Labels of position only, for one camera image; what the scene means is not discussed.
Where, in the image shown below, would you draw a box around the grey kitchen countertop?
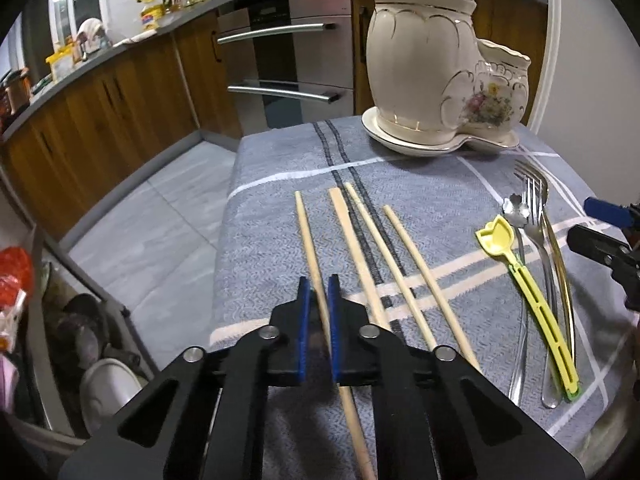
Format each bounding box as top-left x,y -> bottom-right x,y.
0,0 -> 551,146

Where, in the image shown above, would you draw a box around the red plastic bag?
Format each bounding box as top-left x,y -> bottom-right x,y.
0,247 -> 35,308

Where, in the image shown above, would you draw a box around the grey metal rack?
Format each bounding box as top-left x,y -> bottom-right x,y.
10,227 -> 156,453

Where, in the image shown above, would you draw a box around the stainless steel oven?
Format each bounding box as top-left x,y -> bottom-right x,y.
215,0 -> 356,133

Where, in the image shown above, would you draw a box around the cream floral ceramic utensil holder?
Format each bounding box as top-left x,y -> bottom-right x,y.
361,0 -> 532,157

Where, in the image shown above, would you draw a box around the yellow bottles group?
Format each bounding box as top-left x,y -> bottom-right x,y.
137,0 -> 208,28

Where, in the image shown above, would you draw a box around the wooden chopstick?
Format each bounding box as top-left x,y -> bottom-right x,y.
327,187 -> 393,333
344,182 -> 437,352
382,204 -> 482,373
294,191 -> 377,480

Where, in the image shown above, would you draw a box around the wooden kitchen cabinets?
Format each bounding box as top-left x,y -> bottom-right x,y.
0,0 -> 549,243

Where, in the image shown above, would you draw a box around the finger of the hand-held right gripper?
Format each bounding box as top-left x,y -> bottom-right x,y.
584,197 -> 640,231
566,225 -> 640,309

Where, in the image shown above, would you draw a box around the white bowl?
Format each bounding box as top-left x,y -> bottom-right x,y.
80,357 -> 144,436

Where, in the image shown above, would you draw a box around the yellow tulip plastic spoon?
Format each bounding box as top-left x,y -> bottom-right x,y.
475,214 -> 581,402

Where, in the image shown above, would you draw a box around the yellow storage container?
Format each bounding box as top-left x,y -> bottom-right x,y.
46,45 -> 81,81

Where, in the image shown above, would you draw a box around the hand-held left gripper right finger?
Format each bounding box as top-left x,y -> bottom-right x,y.
326,274 -> 585,480

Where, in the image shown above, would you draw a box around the gold metal fork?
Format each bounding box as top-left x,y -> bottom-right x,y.
530,167 -> 576,366

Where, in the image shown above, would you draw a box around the dark pot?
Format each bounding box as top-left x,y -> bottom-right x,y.
54,294 -> 128,368

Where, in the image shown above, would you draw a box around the pink plastic bag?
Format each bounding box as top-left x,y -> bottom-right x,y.
0,354 -> 22,413

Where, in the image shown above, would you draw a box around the pink folded cloth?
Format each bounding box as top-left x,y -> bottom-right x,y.
75,17 -> 107,51

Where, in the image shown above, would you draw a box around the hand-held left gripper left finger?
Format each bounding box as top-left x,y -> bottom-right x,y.
57,276 -> 313,480

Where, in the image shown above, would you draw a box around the grey striped tablecloth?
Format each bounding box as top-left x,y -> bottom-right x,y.
212,115 -> 640,480

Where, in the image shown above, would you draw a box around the silver flower-shaped spoon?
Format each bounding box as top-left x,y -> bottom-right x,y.
501,195 -> 532,406

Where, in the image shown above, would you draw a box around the silver metal fork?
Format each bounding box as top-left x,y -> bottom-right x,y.
514,160 -> 562,409

